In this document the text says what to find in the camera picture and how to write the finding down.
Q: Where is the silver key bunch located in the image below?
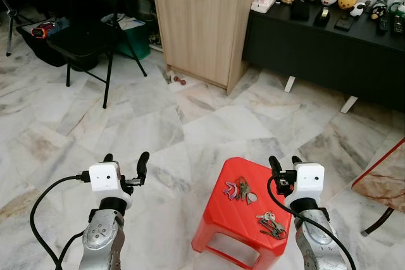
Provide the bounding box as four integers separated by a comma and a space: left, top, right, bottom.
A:
256, 211, 287, 240

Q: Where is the red plastic stool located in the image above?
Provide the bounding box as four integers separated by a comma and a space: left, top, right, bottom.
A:
191, 157, 296, 270

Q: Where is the marble pattern table top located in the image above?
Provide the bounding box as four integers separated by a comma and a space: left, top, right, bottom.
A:
351, 138, 405, 214

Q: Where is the black metal table leg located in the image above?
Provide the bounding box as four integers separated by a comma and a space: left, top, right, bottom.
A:
361, 207, 394, 237

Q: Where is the long black sideboard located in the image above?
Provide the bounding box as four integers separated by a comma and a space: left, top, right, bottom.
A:
242, 0, 405, 114

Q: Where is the black folding chair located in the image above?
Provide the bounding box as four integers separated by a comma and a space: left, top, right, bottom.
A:
47, 0, 148, 109

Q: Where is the green storage box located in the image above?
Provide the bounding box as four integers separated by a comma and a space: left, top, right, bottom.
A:
101, 12, 153, 59

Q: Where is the black open bag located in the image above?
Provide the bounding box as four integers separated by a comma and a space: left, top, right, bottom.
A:
16, 20, 69, 68

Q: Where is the orange black tool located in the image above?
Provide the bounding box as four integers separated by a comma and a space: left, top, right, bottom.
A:
32, 23, 55, 39

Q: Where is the flat black case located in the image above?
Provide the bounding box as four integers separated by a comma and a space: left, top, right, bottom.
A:
334, 16, 356, 32

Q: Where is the black tape dispenser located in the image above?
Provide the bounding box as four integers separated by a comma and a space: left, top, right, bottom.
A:
315, 7, 330, 28

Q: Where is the black pouch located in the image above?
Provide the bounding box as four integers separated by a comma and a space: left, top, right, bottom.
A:
290, 0, 311, 21

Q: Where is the white pink tissue pack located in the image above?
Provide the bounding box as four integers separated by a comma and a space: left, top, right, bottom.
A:
251, 0, 278, 13

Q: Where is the black handheld radio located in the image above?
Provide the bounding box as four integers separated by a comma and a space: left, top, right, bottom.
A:
378, 13, 390, 34

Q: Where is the small panda figure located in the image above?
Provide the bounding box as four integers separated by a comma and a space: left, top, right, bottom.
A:
350, 3, 367, 17

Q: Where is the green black desk item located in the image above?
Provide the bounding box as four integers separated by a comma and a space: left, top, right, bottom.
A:
390, 3, 405, 34

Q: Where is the small black animal figure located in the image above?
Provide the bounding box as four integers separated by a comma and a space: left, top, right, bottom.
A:
370, 0, 389, 20

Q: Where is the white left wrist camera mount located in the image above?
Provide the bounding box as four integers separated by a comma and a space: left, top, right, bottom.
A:
89, 162, 134, 211

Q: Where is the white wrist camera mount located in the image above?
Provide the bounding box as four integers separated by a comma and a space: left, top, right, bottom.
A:
89, 162, 134, 211
286, 163, 325, 210

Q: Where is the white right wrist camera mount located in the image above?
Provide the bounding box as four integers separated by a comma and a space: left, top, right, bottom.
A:
286, 163, 325, 210

